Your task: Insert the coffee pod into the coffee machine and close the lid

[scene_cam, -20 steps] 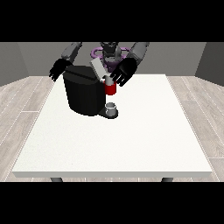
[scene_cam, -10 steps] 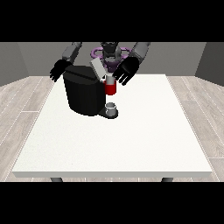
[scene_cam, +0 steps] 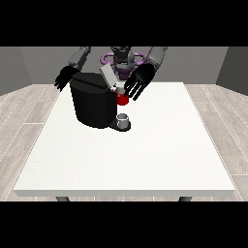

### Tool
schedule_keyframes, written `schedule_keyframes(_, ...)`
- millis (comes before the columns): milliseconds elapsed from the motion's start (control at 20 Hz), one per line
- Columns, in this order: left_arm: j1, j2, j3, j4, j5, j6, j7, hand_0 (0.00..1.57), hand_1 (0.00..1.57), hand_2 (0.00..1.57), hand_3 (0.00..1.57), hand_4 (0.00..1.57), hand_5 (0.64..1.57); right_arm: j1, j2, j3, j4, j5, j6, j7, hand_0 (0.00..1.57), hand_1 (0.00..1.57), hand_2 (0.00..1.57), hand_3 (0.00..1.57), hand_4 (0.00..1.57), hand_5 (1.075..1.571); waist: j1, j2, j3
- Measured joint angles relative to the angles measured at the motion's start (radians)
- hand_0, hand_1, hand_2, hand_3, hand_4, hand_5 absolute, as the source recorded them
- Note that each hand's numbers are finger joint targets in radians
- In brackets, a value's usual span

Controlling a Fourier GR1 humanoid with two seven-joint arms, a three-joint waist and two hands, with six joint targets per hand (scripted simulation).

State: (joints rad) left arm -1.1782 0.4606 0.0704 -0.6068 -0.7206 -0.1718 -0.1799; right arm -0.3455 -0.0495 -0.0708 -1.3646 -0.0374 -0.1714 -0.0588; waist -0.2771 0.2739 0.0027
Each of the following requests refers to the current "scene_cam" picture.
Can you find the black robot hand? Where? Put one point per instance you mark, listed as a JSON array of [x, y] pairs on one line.
[[142, 77], [64, 76]]

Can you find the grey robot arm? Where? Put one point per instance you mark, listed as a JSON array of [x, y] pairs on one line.
[[78, 58], [156, 56]]

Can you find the small grey coffee pod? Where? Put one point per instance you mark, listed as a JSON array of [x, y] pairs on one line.
[[120, 87]]

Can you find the red pod holder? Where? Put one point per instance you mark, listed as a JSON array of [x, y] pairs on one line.
[[122, 98]]

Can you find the pale grey machine lid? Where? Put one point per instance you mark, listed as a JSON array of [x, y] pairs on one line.
[[108, 75]]

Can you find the black coffee machine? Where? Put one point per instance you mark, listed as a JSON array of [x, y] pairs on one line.
[[92, 101]]

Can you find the grey robot trunk purple rings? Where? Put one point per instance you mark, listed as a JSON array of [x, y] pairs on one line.
[[121, 58]]

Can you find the small grey cup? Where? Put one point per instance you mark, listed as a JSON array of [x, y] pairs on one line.
[[123, 120]]

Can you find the dark table leg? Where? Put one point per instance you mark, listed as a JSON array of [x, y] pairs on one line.
[[185, 199], [62, 199]]

